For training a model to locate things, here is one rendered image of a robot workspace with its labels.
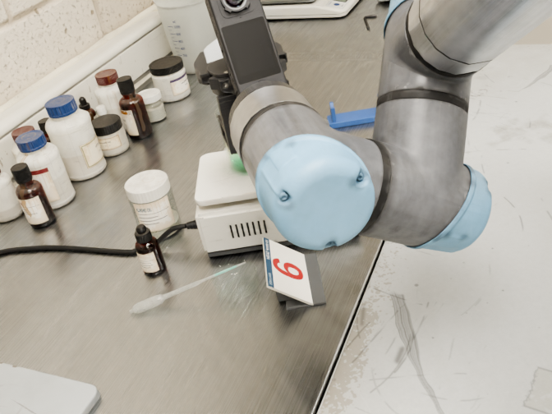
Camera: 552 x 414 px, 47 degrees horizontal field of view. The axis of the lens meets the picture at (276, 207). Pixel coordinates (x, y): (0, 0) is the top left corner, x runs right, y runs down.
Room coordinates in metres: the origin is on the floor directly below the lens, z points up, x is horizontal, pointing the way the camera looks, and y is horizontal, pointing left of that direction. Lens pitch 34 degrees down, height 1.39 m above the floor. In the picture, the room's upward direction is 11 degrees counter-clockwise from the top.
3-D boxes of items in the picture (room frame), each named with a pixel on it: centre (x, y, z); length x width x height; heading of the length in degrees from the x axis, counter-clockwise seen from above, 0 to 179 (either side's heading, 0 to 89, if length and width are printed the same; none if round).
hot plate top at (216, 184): (0.71, 0.03, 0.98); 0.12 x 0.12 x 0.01; 86
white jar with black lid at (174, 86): (1.21, 0.16, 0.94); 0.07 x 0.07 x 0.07
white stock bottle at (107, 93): (1.11, 0.25, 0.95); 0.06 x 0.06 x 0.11
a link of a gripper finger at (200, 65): (0.62, 0.03, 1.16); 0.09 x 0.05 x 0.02; 10
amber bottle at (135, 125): (1.06, 0.21, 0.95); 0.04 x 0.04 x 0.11
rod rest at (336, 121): (0.95, -0.16, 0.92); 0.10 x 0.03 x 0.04; 86
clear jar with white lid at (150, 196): (0.74, 0.16, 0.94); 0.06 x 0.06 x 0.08
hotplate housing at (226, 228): (0.71, 0.01, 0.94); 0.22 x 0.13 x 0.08; 86
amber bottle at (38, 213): (0.83, 0.35, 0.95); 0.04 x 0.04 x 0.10
